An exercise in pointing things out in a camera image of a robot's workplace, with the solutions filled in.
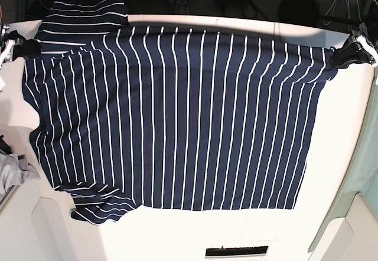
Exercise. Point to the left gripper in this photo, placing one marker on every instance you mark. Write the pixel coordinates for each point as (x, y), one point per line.
(359, 48)

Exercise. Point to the green fabric at right edge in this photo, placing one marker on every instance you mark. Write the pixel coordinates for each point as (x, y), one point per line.
(361, 171)

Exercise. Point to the navy white striped t-shirt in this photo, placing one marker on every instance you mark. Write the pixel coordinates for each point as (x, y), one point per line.
(169, 117)

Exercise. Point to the grey cloth pile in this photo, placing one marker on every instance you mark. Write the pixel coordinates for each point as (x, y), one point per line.
(15, 170)

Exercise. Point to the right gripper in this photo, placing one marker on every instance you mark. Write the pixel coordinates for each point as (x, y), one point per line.
(14, 46)

